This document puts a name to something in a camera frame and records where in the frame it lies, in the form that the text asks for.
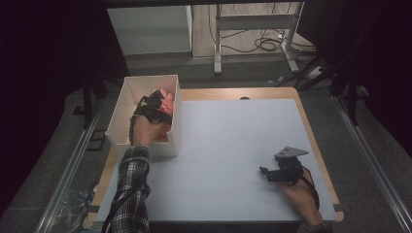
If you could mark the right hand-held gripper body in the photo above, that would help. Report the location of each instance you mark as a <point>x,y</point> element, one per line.
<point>288,168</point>

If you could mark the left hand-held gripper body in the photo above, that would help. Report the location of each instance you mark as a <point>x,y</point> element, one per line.
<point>152,110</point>

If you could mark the red pink packet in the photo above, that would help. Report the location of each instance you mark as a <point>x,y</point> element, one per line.
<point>167,101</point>

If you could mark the white storage box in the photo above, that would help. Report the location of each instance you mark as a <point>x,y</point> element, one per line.
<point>124,110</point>

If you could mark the person's left hand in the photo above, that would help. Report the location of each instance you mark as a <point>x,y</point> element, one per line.
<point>145,131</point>

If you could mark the person's right hand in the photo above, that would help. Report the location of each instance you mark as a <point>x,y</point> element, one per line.
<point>301,197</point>

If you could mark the pale table mat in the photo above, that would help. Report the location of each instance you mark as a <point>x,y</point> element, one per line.
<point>233,155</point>

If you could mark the black metal stand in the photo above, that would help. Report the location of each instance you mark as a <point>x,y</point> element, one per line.
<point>86,103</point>

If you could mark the dark curtain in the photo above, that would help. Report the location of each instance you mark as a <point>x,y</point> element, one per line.
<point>375,58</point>
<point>42,64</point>

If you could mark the clear plastic bag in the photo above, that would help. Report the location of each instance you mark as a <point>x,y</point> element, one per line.
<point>76,207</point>

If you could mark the aluminium rail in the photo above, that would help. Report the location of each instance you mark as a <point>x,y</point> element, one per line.
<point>69,171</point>
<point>372,161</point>

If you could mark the white metal desk frame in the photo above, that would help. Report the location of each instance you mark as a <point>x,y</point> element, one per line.
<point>256,22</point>

